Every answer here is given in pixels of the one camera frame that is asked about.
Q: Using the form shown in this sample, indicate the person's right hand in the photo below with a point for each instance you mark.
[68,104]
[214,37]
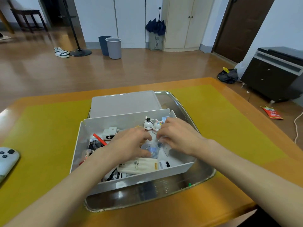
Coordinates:
[184,137]

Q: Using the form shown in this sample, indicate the dark brown door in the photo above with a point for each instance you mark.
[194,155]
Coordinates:
[243,28]

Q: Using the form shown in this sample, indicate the red marker pen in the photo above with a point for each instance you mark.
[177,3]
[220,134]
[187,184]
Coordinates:
[99,139]

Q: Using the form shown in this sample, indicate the white handheld controller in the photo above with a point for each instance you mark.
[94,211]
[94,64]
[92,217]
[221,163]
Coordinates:
[7,163]

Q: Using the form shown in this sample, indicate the black low cabinet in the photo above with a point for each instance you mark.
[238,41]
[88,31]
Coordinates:
[267,77]

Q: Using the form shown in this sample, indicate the yellow table mat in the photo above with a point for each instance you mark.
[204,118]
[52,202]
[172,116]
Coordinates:
[47,130]

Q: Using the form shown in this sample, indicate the person's left hand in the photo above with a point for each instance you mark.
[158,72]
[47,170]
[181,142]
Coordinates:
[125,146]

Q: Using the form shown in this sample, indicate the cream two-door cabinet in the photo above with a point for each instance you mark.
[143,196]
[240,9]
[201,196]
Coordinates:
[182,23]

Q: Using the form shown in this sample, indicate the white box lid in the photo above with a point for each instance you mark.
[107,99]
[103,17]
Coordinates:
[125,104]

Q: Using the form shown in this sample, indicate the person's left forearm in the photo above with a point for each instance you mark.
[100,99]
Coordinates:
[54,196]

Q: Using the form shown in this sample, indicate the white camera device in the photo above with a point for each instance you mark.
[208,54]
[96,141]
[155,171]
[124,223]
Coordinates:
[110,133]

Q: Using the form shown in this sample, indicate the bundle of black pens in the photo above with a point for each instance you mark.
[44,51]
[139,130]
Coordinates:
[95,145]

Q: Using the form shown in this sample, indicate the white storage box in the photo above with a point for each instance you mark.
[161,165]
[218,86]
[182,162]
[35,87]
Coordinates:
[99,125]

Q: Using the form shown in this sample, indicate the white tube black cap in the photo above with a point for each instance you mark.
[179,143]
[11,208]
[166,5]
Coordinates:
[163,165]

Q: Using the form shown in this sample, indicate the black garbage bag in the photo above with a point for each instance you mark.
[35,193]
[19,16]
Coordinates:
[228,76]

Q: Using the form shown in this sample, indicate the person's black trousers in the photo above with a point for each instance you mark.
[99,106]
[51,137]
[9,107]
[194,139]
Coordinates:
[265,219]

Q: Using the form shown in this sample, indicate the white bunny figurine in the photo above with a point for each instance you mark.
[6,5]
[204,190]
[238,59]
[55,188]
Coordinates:
[157,127]

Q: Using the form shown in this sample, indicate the dark wooden stool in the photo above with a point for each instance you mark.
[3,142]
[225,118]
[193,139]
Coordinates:
[23,11]

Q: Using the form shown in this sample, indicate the dark blue trash bin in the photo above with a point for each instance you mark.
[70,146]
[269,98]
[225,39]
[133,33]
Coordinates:
[102,46]

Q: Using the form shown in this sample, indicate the white sneaker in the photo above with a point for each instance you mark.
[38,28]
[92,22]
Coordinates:
[59,48]
[61,54]

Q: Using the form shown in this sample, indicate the gray metal safe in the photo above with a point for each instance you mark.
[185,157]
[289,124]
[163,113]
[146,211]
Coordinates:
[155,42]

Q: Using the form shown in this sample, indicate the wooden side table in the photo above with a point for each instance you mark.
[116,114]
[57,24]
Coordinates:
[8,24]

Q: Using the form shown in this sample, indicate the person's right forearm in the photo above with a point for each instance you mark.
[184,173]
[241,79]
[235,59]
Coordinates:
[248,167]

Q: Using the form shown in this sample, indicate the white built-in wardrobe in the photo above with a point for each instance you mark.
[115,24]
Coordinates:
[94,18]

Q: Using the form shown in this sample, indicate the clear round clip container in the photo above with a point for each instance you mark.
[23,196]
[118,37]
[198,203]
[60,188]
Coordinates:
[151,150]

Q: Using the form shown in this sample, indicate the black coat stand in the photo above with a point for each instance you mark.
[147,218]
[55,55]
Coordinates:
[80,53]

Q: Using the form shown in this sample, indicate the light blue small box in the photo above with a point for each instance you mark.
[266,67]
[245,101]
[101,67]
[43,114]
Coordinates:
[165,119]

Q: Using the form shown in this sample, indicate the gray trash bin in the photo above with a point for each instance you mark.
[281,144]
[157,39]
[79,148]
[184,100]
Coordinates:
[113,48]

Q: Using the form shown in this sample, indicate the navy folded umbrella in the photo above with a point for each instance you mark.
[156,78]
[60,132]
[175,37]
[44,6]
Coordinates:
[155,27]

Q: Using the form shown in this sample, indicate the stainless steel tray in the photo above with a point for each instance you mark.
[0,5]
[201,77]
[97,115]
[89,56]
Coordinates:
[201,172]

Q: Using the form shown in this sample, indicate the white figurine black hat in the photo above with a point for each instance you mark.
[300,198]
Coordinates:
[148,126]

